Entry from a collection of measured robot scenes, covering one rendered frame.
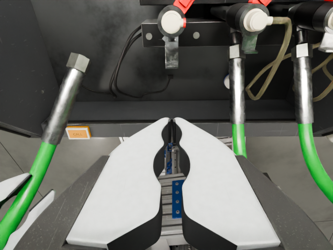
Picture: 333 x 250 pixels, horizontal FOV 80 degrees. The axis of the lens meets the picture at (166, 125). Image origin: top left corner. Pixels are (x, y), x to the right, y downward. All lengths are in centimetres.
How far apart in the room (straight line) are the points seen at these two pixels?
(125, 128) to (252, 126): 29
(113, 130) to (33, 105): 18
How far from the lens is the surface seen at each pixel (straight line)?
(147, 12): 51
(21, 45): 53
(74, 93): 23
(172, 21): 21
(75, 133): 51
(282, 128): 53
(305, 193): 248
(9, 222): 23
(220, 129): 48
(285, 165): 209
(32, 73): 55
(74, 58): 23
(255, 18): 22
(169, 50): 23
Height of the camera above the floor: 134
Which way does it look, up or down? 58 degrees down
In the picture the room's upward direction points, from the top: 177 degrees counter-clockwise
